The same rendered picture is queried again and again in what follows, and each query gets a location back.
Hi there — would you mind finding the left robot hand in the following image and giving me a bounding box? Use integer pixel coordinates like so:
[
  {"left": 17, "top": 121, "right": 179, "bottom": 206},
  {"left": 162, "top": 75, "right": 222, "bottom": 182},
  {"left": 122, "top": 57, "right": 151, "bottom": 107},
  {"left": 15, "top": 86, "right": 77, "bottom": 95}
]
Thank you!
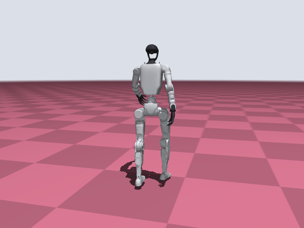
[{"left": 136, "top": 95, "right": 146, "bottom": 105}]

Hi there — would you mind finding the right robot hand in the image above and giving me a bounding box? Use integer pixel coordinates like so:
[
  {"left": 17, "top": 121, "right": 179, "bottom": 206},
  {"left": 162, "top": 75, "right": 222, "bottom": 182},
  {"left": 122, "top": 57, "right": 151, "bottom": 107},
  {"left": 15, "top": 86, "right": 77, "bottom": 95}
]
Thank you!
[{"left": 167, "top": 104, "right": 176, "bottom": 126}]

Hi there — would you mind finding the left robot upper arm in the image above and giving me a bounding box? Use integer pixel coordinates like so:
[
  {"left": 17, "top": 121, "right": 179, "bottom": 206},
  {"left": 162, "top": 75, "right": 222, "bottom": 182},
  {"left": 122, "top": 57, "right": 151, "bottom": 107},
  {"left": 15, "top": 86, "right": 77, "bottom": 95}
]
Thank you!
[{"left": 132, "top": 66, "right": 141, "bottom": 89}]

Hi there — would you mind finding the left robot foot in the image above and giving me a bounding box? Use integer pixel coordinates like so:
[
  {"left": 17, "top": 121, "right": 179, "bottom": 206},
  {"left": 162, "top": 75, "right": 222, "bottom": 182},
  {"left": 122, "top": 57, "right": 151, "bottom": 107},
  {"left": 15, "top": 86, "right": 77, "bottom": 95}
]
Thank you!
[{"left": 135, "top": 175, "right": 145, "bottom": 186}]

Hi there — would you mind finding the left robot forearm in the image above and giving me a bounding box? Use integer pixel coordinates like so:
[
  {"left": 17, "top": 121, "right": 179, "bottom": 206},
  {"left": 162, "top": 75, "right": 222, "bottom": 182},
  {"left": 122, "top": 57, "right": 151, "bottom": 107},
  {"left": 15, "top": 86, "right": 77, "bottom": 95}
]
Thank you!
[{"left": 132, "top": 87, "right": 142, "bottom": 97}]

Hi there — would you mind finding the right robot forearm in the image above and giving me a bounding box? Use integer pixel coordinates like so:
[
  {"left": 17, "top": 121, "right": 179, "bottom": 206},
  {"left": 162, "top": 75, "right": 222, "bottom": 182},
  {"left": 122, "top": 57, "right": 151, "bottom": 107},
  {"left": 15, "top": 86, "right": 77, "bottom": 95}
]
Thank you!
[{"left": 167, "top": 86, "right": 176, "bottom": 109}]

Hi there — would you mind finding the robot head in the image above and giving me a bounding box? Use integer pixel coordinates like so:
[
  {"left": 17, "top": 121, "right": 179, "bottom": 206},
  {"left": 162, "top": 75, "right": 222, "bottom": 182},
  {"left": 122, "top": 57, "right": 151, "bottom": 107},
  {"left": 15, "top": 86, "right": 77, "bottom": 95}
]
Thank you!
[{"left": 146, "top": 44, "right": 159, "bottom": 64}]

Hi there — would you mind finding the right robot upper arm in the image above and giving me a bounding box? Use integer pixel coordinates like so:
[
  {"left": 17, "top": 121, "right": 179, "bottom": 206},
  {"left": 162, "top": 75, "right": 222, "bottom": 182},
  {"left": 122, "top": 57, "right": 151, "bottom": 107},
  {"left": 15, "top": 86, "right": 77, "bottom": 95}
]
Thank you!
[{"left": 161, "top": 65, "right": 173, "bottom": 91}]

